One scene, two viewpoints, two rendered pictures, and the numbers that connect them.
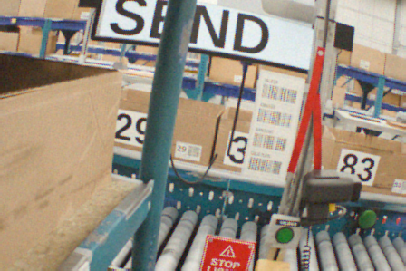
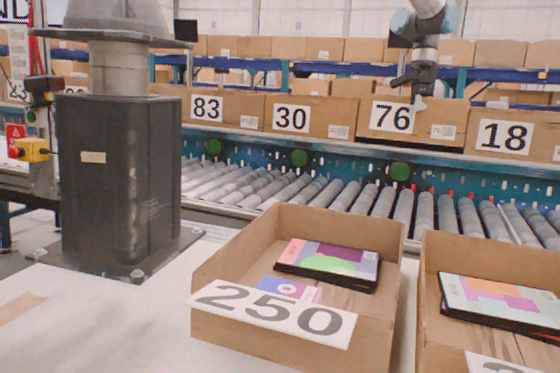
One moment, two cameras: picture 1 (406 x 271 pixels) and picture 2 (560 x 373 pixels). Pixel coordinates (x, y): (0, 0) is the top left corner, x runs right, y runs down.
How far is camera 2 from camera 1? 135 cm
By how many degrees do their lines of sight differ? 14
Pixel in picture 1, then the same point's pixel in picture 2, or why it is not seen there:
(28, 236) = not seen: outside the picture
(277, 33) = not seen: hidden behind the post
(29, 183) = not seen: outside the picture
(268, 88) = (12, 33)
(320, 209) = (36, 96)
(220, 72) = (300, 90)
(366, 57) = (448, 51)
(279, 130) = (21, 56)
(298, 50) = (53, 13)
